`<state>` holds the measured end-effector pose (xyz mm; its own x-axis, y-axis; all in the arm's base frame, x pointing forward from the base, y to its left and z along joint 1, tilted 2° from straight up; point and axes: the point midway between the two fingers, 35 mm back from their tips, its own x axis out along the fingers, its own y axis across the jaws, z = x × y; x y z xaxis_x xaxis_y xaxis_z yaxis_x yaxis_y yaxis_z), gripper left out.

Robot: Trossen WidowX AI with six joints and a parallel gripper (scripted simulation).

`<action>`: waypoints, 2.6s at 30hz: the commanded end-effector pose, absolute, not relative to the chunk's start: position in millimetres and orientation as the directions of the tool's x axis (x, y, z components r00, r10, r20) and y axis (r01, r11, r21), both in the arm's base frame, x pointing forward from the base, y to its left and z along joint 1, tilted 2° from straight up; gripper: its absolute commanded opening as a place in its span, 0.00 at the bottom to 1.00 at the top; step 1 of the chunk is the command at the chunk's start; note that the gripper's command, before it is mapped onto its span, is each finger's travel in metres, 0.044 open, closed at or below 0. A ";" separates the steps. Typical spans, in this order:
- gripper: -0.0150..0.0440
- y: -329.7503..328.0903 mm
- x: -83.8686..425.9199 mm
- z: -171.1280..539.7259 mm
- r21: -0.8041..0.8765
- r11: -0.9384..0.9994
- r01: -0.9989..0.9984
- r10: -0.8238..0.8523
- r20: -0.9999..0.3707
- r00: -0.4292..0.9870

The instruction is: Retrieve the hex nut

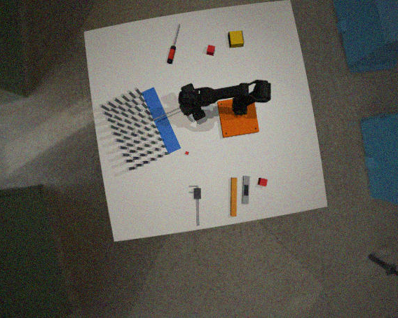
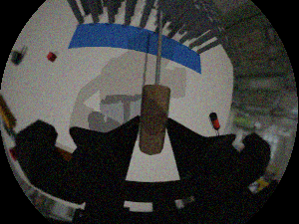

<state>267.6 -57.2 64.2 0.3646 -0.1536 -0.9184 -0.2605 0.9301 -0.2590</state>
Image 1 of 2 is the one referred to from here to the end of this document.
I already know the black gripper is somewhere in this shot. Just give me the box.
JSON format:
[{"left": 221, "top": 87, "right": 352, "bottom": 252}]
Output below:
[{"left": 181, "top": 83, "right": 206, "bottom": 120}]

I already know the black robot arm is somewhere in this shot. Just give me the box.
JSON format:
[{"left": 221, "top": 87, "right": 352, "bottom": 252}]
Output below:
[{"left": 178, "top": 80, "right": 271, "bottom": 116}]

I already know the blue flat strip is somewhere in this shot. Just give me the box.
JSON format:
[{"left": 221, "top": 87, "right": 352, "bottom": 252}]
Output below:
[{"left": 142, "top": 88, "right": 181, "bottom": 154}]

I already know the orange rectangular bar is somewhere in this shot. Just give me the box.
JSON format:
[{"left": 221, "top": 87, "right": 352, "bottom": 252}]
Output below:
[{"left": 231, "top": 178, "right": 238, "bottom": 216}]

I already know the yellow block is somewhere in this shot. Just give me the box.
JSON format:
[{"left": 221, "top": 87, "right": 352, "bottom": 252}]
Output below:
[{"left": 228, "top": 30, "right": 245, "bottom": 48}]

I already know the red-handled screwdriver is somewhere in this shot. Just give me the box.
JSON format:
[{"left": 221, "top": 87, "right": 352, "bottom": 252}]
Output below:
[{"left": 167, "top": 33, "right": 177, "bottom": 64}]

